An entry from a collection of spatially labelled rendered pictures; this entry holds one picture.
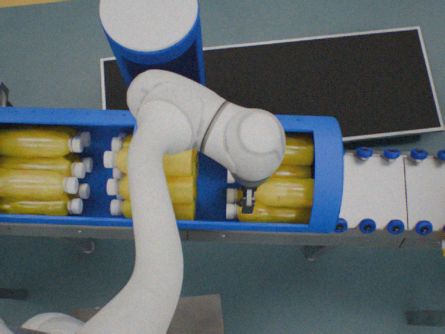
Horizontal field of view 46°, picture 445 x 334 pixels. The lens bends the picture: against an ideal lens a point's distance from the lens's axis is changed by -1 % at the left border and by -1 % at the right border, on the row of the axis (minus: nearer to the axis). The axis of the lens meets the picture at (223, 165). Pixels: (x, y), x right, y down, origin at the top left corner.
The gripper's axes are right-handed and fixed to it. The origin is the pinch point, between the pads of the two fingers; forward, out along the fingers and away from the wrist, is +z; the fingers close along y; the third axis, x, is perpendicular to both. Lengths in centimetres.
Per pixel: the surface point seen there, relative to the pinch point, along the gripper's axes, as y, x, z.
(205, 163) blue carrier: 10.7, 10.7, 17.9
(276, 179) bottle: 2.5, -6.9, 0.7
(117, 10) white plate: 53, 37, 11
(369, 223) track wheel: -4.3, -32.9, 16.4
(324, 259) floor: -5, -39, 114
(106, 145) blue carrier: 14.0, 37.3, 15.8
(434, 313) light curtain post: -26, -75, 83
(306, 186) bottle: 0.9, -13.9, -0.1
